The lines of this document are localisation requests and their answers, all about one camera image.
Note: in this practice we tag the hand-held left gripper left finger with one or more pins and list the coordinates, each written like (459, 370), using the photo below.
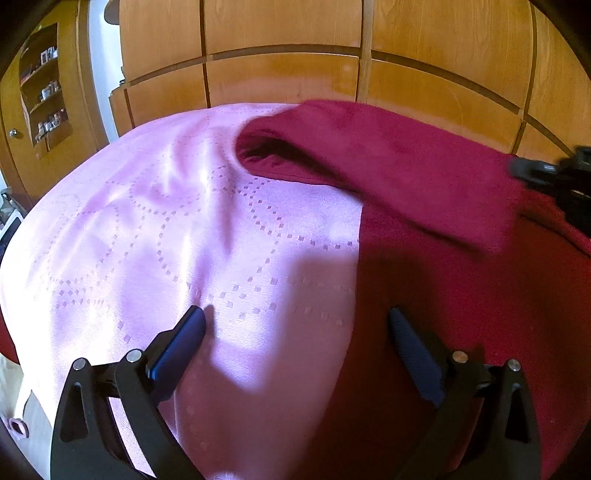
(182, 339)

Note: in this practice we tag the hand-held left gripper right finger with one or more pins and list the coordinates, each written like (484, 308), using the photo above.
(411, 346)

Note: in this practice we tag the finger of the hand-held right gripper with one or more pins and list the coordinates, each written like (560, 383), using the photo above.
(531, 170)

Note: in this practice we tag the dark red garment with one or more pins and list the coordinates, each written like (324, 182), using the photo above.
(438, 240)

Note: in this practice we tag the pink patterned bed sheet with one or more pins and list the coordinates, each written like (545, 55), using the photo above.
(161, 221)

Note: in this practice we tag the dark red cloth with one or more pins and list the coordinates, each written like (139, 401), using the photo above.
(7, 339)

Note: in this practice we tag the white mattress side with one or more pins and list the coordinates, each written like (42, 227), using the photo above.
(25, 438)

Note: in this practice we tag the wooden panelled wardrobe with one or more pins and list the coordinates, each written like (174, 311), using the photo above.
(323, 50)

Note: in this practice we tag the round metal door knob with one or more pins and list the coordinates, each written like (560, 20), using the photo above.
(14, 133)

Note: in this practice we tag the wooden shelf cabinet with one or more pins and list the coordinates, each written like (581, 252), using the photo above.
(51, 92)

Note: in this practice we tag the small jars on shelves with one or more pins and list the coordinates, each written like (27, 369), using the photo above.
(48, 90)

